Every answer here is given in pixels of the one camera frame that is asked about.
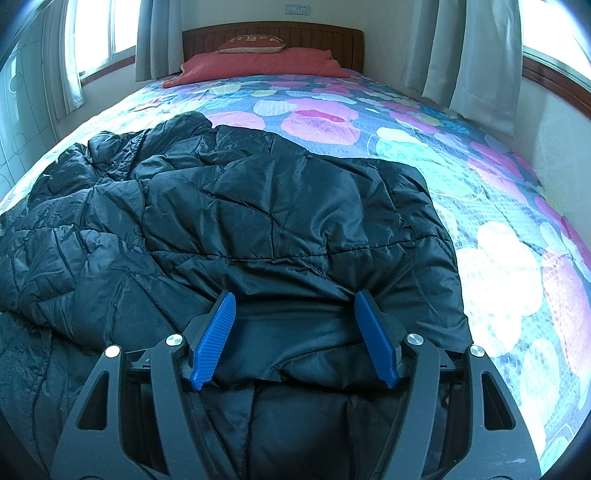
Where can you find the wooden headboard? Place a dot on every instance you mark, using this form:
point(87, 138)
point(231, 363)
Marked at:
point(323, 41)

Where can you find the white sheer curtain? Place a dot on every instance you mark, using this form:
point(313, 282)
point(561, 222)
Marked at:
point(64, 69)

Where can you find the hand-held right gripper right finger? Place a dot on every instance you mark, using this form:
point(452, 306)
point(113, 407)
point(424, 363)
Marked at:
point(374, 337)

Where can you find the white wall outlet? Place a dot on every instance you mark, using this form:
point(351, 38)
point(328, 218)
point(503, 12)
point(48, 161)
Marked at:
point(298, 9)

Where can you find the floral circle-print bed quilt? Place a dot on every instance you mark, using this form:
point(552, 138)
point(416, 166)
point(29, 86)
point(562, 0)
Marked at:
point(485, 184)

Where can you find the black puffer jacket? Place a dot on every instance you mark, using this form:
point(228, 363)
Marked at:
point(277, 207)

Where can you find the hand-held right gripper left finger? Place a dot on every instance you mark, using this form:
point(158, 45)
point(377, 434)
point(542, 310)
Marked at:
point(214, 341)

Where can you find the red pillow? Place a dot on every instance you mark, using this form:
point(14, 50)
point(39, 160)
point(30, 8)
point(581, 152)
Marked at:
point(277, 64)

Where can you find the small brown cushion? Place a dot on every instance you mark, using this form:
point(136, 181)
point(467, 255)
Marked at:
point(251, 42)

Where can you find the window with white frame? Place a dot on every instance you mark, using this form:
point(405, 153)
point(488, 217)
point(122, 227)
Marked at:
point(115, 32)

